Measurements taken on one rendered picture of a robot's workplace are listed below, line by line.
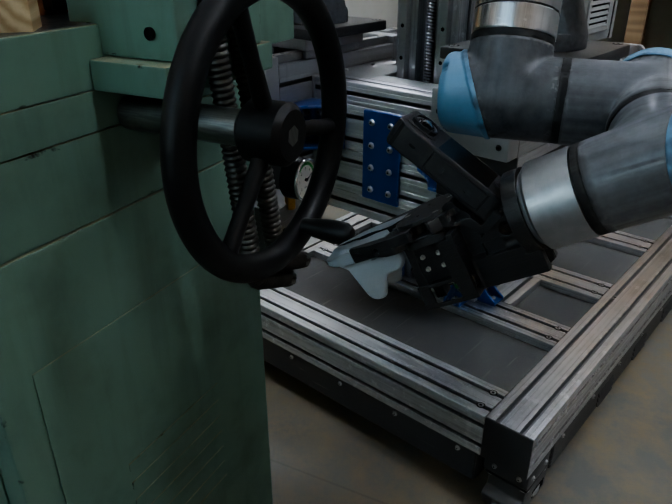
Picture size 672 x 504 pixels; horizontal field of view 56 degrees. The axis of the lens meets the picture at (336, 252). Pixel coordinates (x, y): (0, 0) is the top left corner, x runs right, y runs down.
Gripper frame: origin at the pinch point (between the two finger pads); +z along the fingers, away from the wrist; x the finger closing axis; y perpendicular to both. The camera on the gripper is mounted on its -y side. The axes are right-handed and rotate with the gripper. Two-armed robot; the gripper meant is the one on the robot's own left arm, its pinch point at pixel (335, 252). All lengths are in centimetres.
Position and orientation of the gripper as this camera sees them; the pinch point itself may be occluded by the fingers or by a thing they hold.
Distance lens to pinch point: 63.4
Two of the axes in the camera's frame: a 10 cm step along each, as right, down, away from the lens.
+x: 4.5, -3.9, 8.0
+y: 4.5, 8.8, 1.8
